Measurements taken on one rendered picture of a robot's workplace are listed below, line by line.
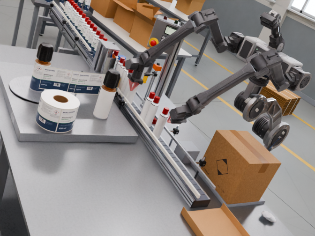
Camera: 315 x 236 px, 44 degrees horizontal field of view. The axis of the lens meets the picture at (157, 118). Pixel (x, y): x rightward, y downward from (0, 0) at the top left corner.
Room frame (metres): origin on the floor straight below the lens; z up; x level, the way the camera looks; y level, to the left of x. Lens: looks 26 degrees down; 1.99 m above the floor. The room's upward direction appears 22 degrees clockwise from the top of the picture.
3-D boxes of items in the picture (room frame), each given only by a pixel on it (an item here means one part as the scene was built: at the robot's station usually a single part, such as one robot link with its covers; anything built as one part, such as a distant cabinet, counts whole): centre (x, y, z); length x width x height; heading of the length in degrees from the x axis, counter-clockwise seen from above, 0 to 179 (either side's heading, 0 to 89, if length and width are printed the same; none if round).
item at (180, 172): (2.04, 0.00, 0.90); 1.07 x 0.01 x 0.02; 38
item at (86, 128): (2.11, 0.57, 0.86); 0.80 x 0.67 x 0.05; 38
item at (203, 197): (2.29, 0.15, 0.86); 1.65 x 0.08 x 0.04; 38
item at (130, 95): (2.37, 0.22, 0.98); 0.05 x 0.05 x 0.20
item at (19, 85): (2.06, 0.73, 0.89); 0.31 x 0.31 x 0.01
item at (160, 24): (2.42, 0.15, 1.38); 0.17 x 0.10 x 0.19; 93
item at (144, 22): (4.20, 0.41, 0.97); 0.51 x 0.42 x 0.37; 144
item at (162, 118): (2.06, -0.03, 0.98); 0.05 x 0.05 x 0.20
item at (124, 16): (4.50, 0.68, 0.96); 0.53 x 0.45 x 0.37; 140
